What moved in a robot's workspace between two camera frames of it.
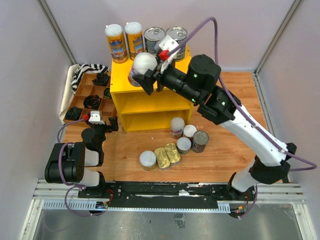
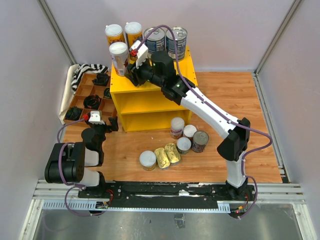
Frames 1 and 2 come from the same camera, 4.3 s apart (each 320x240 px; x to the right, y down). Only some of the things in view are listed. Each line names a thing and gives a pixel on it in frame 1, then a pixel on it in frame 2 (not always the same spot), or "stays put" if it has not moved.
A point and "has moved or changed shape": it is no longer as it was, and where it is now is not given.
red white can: (176, 129) stays put
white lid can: (189, 130) stays put
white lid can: (183, 144) stays put
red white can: (142, 62) has moved or changed shape
